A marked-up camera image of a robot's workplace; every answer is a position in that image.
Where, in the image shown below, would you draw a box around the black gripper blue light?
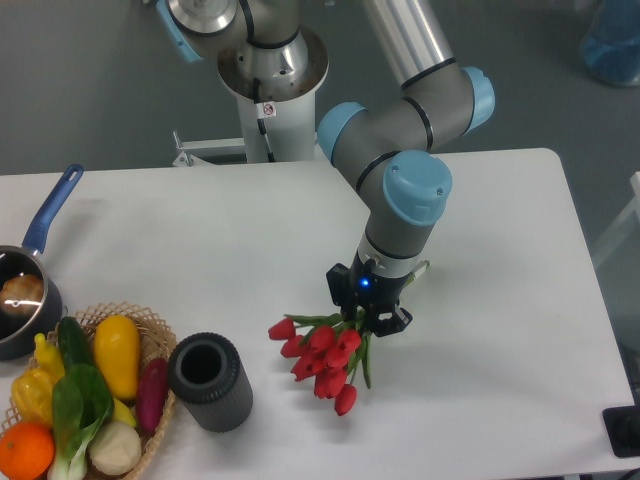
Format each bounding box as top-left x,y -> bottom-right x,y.
326,251 -> 418,337

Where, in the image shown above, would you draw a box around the red tulip bouquet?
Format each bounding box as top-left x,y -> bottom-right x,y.
267,258 -> 431,417

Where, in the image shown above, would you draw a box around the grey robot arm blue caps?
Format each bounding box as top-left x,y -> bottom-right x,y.
155,1 -> 495,337

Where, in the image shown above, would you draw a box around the dark grey ribbed vase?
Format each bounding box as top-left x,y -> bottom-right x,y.
168,332 -> 253,433

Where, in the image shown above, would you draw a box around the woven wicker basket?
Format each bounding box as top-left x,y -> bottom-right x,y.
0,300 -> 178,480

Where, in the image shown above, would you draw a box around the purple eggplant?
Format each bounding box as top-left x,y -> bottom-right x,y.
135,357 -> 169,435

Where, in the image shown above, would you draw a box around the yellow squash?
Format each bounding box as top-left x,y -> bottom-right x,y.
94,315 -> 141,402

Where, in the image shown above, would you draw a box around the black device at edge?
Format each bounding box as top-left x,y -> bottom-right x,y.
602,406 -> 639,458

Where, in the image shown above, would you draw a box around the beige garlic bulb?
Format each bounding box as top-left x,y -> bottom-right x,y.
89,421 -> 142,476

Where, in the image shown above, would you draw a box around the dark green cucumber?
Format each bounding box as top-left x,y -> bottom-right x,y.
57,316 -> 95,370

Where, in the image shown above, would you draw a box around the green bok choy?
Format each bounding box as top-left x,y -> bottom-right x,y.
47,363 -> 113,479

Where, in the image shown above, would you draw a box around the blue transparent container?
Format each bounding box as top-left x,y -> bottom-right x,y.
580,0 -> 639,87

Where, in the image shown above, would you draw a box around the brown bread in pan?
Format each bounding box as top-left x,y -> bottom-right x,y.
1,274 -> 44,318

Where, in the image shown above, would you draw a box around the yellow bell pepper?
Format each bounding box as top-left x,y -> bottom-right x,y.
11,367 -> 54,427

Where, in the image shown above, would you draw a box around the orange fruit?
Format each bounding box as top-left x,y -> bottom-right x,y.
1,422 -> 55,480

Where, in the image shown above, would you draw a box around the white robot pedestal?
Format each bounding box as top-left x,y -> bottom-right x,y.
171,29 -> 331,168

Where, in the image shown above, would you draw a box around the black cable on pedestal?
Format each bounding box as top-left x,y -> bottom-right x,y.
252,79 -> 276,164

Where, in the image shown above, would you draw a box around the saucepan with blue handle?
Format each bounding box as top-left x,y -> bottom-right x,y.
1,164 -> 84,361

